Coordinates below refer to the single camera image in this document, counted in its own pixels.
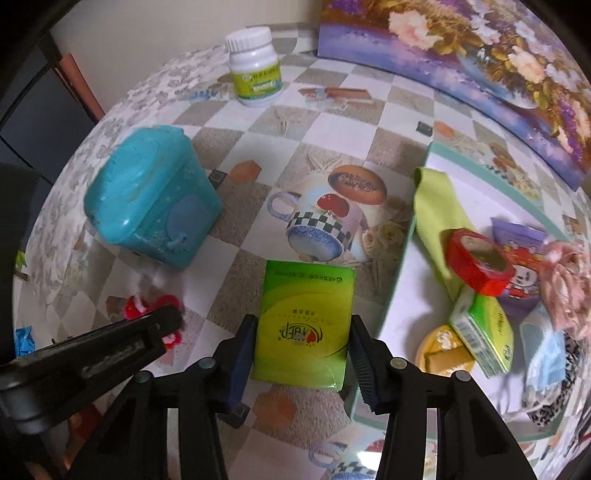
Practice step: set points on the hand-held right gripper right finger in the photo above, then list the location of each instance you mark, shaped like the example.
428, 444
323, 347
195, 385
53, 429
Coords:
364, 369

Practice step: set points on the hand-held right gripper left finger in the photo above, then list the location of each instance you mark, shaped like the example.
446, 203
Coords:
240, 364

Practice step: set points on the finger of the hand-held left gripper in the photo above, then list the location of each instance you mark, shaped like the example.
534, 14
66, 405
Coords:
164, 323

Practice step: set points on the gold round tin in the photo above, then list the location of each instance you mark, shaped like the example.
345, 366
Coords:
434, 350

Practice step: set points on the green tissue pack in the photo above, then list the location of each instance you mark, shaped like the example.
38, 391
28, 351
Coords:
485, 332
300, 323

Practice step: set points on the white tray with teal rim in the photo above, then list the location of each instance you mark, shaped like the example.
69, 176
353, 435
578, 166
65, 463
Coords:
415, 300

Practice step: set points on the red tape roll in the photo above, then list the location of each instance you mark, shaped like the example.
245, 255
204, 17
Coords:
466, 272

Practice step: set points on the blue face mask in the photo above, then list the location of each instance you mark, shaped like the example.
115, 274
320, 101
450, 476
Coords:
540, 341

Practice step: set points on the green cloth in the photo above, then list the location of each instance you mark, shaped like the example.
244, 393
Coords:
438, 207

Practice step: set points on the leopard print scrunchie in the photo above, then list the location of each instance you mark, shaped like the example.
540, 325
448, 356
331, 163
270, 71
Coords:
554, 410

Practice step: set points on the purple cartoon packet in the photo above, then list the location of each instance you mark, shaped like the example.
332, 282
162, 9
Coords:
521, 235

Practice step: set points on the pink floral cloth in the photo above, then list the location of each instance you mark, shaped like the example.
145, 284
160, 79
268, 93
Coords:
568, 286

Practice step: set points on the teal plastic box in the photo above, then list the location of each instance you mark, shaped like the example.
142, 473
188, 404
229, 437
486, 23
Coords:
147, 194

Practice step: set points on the grey leaf tablecloth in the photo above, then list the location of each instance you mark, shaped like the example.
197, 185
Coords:
60, 207

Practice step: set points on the checkered printed tablecloth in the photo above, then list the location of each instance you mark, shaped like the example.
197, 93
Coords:
277, 152

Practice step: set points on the dark cabinet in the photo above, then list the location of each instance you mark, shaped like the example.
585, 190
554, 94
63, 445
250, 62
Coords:
37, 115

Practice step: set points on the orange brown board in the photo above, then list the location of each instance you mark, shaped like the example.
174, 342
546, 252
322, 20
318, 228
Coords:
81, 87

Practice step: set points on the white bottle with green label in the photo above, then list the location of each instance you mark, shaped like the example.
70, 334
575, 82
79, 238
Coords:
254, 69

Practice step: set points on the flower painting canvas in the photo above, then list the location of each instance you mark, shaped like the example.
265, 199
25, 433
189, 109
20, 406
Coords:
461, 46

